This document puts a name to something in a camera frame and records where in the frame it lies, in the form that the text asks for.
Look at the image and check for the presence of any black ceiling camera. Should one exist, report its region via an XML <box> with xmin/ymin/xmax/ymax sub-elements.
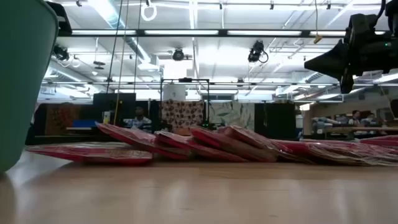
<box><xmin>248</xmin><ymin>40</ymin><xmax>269</xmax><ymax>64</ymax></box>

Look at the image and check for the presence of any round black ceiling lamp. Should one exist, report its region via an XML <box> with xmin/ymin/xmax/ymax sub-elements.
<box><xmin>172</xmin><ymin>48</ymin><xmax>186</xmax><ymax>62</ymax></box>

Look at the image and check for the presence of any brown dotted panel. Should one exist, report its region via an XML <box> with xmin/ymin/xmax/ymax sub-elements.
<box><xmin>160</xmin><ymin>99</ymin><xmax>206</xmax><ymax>136</ymax></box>

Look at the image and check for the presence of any black hanging cable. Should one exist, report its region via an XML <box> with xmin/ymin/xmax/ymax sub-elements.
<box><xmin>106</xmin><ymin>0</ymin><xmax>124</xmax><ymax>94</ymax></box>
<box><xmin>133</xmin><ymin>0</ymin><xmax>142</xmax><ymax>94</ymax></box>

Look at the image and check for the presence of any red patterned panel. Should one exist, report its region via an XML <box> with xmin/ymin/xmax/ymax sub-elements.
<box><xmin>45</xmin><ymin>104</ymin><xmax>82</xmax><ymax>136</ymax></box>

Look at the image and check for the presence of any background wooden table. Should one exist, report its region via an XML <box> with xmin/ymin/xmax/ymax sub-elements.
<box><xmin>325</xmin><ymin>126</ymin><xmax>398</xmax><ymax>132</ymax></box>

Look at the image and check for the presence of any white hanging ring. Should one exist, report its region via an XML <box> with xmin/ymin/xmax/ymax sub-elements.
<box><xmin>140</xmin><ymin>1</ymin><xmax>158</xmax><ymax>22</ymax></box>

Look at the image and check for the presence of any white cylinder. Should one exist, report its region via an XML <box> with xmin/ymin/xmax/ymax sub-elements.
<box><xmin>163</xmin><ymin>83</ymin><xmax>187</xmax><ymax>101</ymax></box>

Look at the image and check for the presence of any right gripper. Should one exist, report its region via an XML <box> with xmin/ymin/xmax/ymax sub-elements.
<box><xmin>303</xmin><ymin>12</ymin><xmax>398</xmax><ymax>94</ymax></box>

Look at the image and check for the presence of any black screen panel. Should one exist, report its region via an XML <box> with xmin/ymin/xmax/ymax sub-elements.
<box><xmin>93</xmin><ymin>92</ymin><xmax>137</xmax><ymax>125</ymax></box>

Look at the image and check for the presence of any black cabinet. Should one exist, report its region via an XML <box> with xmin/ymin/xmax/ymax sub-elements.
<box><xmin>254</xmin><ymin>102</ymin><xmax>297</xmax><ymax>140</ymax></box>

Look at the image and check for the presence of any green plastic basket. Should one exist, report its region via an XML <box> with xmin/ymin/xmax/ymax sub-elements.
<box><xmin>0</xmin><ymin>0</ymin><xmax>60</xmax><ymax>172</ymax></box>

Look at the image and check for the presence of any blue box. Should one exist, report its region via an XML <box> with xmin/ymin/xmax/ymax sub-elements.
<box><xmin>72</xmin><ymin>119</ymin><xmax>103</xmax><ymax>128</ymax></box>

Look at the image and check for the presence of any black aluminium table frame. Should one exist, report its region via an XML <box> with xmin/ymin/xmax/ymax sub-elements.
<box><xmin>24</xmin><ymin>134</ymin><xmax>106</xmax><ymax>146</ymax></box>

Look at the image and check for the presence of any white ventilation duct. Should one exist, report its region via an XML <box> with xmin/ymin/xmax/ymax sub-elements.
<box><xmin>88</xmin><ymin>0</ymin><xmax>162</xmax><ymax>72</ymax></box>

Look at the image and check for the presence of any dark hanging ceiling device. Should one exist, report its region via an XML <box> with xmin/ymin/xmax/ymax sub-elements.
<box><xmin>52</xmin><ymin>45</ymin><xmax>71</xmax><ymax>62</ymax></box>

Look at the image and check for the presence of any leaf patterned panel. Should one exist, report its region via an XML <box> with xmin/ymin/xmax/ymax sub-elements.
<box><xmin>208</xmin><ymin>101</ymin><xmax>256</xmax><ymax>131</ymax></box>

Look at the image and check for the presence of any black overhead light bar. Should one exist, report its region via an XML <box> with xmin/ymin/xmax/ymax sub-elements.
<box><xmin>57</xmin><ymin>29</ymin><xmax>398</xmax><ymax>38</ymax></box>

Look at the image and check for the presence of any black background stand frame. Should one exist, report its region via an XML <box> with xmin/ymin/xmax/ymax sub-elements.
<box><xmin>160</xmin><ymin>77</ymin><xmax>211</xmax><ymax>131</ymax></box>

